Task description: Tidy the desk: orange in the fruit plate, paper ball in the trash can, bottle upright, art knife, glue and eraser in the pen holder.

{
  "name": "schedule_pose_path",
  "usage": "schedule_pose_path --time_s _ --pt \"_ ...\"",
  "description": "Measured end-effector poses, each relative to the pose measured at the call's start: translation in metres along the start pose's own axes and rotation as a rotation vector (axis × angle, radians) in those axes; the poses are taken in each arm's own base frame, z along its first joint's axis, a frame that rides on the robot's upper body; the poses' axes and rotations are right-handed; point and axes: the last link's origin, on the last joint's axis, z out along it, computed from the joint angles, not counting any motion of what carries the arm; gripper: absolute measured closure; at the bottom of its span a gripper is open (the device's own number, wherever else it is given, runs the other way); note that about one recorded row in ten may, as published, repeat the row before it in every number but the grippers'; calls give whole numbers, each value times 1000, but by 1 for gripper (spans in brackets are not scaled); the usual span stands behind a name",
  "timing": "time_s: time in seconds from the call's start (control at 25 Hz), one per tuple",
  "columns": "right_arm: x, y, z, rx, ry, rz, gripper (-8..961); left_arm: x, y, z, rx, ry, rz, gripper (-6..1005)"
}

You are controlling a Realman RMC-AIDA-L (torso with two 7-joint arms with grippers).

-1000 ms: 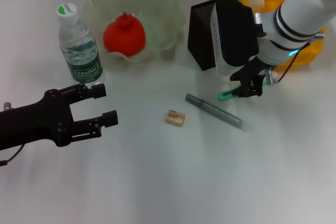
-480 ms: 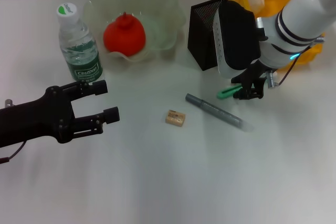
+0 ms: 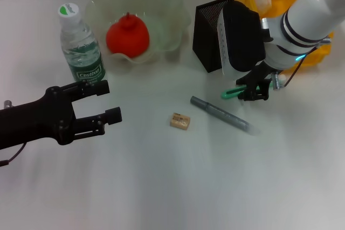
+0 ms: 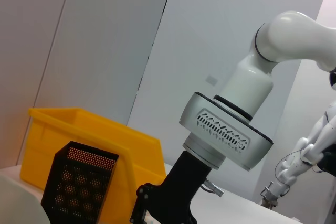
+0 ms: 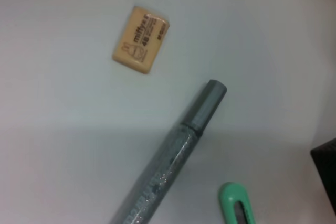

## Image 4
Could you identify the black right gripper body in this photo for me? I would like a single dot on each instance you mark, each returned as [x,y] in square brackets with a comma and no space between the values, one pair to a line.
[178,195]

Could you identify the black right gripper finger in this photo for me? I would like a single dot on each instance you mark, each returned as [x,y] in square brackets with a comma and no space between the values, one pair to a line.
[143,200]

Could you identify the black mesh pen holder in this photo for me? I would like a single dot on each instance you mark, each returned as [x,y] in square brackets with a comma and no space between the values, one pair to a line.
[76,190]

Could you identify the translucent green fruit bowl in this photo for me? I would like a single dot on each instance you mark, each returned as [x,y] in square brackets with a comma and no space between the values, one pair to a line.
[15,203]

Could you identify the yellow plastic bin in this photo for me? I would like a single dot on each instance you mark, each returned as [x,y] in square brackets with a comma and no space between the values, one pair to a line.
[78,127]

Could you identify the white humanoid robot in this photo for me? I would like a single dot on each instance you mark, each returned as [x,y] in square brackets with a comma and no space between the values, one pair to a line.
[296,161]

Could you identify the grey right wrist camera housing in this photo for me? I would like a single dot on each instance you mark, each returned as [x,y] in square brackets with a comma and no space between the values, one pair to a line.
[225,132]

